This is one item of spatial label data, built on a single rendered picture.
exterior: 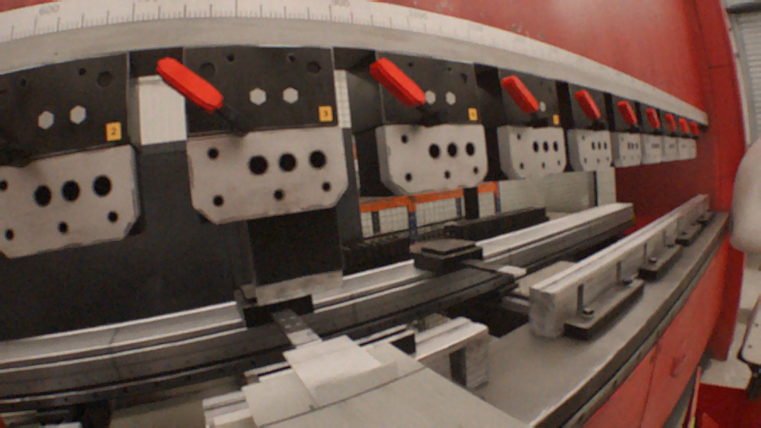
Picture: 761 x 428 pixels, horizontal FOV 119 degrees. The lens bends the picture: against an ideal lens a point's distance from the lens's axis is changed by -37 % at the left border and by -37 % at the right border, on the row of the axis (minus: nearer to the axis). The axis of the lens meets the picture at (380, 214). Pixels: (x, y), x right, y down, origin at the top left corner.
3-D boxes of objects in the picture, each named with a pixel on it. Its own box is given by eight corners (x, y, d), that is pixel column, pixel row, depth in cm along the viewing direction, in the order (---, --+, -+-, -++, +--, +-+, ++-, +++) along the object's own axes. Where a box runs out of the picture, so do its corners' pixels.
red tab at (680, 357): (676, 377, 75) (680, 357, 75) (670, 375, 77) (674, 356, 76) (689, 356, 83) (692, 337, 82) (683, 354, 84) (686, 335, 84)
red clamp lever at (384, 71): (386, 52, 33) (452, 115, 37) (366, 64, 36) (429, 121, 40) (377, 64, 32) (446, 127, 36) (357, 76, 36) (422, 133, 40)
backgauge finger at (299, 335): (266, 370, 40) (257, 334, 39) (237, 310, 62) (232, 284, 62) (353, 344, 46) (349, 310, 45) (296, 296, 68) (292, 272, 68)
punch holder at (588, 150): (580, 171, 58) (570, 81, 56) (543, 173, 65) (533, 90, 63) (612, 168, 65) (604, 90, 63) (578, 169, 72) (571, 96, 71)
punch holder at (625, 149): (621, 166, 67) (612, 92, 66) (589, 168, 75) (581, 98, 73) (641, 164, 75) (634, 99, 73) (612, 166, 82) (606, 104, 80)
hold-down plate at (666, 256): (656, 280, 75) (656, 269, 74) (637, 278, 79) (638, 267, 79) (681, 254, 89) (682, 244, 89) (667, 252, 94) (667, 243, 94)
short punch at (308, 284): (260, 307, 35) (245, 216, 34) (256, 302, 37) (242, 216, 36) (346, 287, 40) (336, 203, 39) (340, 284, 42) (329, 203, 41)
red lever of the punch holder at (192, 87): (166, 49, 23) (261, 118, 27) (167, 66, 26) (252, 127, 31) (151, 66, 22) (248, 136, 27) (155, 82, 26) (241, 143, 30)
